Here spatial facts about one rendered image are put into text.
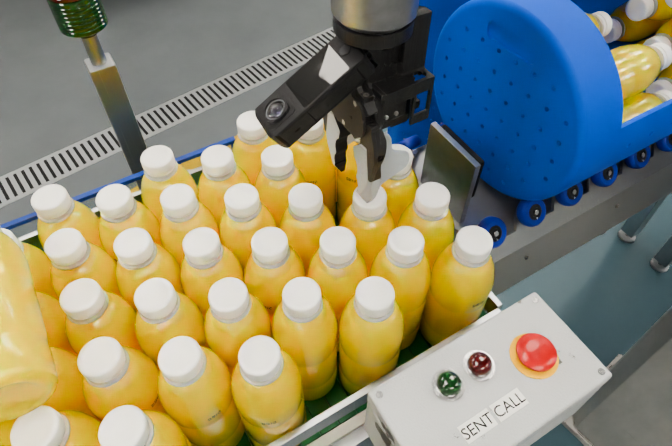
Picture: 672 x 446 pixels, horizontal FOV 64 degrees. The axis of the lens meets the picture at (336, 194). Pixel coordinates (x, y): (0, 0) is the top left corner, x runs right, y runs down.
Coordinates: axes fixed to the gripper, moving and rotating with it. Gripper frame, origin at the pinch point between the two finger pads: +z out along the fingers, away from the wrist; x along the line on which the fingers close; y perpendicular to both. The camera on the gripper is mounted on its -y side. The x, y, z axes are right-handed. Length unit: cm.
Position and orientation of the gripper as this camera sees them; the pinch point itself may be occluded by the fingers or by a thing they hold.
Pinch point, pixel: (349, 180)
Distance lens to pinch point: 61.2
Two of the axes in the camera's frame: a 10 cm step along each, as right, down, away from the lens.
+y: 8.6, -3.8, 3.4
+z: 0.0, 6.7, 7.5
